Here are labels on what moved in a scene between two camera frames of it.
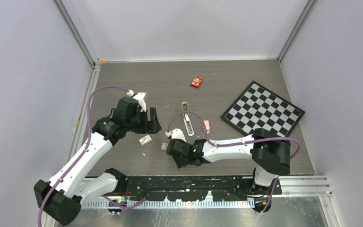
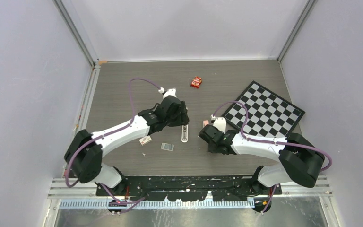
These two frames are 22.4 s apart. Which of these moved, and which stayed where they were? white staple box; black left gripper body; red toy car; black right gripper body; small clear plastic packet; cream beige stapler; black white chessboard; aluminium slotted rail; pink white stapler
Moved: cream beige stapler; black right gripper body; black left gripper body
Stayed: aluminium slotted rail; white staple box; red toy car; small clear plastic packet; black white chessboard; pink white stapler
